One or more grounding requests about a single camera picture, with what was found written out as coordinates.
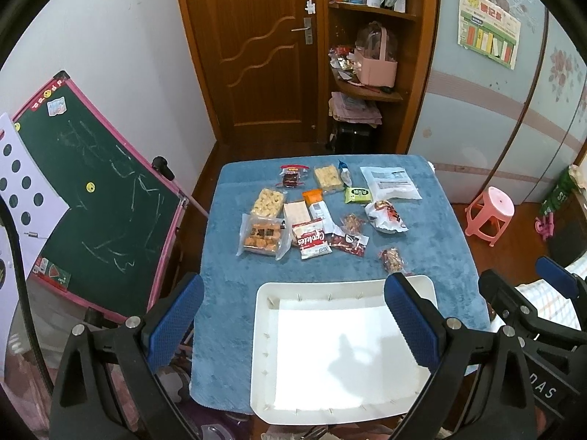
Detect beige cracker block packet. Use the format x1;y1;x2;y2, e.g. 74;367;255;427
313;165;344;193

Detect wall calendar poster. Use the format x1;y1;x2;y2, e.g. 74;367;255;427
457;0;521;70

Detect black cable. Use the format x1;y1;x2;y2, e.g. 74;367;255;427
0;194;56;397

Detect pink basket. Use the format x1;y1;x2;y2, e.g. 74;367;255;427
354;21;398;88

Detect brown wooden corner shelf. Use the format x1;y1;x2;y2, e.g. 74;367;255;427
317;0;440;154

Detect dark red white packet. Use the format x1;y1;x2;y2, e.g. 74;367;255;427
328;234;369;257

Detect red white jujube bag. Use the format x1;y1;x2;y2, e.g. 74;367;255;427
365;201;408;234

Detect white plastic tray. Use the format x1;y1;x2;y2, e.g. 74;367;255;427
250;280;430;426

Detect brown cookies clear bag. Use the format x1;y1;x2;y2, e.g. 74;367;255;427
237;213;292;260

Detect brown wooden door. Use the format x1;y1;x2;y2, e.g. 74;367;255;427
179;0;320;145

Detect checkered white cushion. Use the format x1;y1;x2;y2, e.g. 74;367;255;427
516;260;586;331

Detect green chalkboard pink frame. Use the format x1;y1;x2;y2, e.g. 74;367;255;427
14;70;192;321

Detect red white cookies packet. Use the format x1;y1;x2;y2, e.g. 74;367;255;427
292;219;331;260

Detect small nuts packet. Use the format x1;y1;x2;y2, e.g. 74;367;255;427
379;247;407;274

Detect red dark jerky packet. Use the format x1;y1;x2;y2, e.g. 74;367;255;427
277;164;309;188

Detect green bag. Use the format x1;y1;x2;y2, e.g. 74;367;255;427
539;164;578;216

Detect clear mixed nuts packet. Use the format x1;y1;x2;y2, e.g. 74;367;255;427
340;213;366;235

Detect green pastry packet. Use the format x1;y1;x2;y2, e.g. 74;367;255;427
344;187;372;205

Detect pink toy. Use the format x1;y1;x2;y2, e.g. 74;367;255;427
534;212;554;241

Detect pale wafer packet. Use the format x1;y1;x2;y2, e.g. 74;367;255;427
282;201;311;232

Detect blue white snack packet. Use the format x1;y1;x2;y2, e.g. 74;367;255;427
338;161;352;188

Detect folded pink towels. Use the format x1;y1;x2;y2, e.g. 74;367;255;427
328;91;382;126

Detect puffed rice snack packet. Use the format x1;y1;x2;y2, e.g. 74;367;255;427
251;188;285;217

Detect pink plastic stool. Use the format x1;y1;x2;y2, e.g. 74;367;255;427
464;186;515;248

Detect orange white snack bar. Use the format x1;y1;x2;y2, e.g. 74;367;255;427
302;189;342;235

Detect large white powder bag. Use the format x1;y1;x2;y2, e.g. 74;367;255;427
360;167;422;201

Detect white dotted paper sheet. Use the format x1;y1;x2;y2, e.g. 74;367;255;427
1;113;71;370

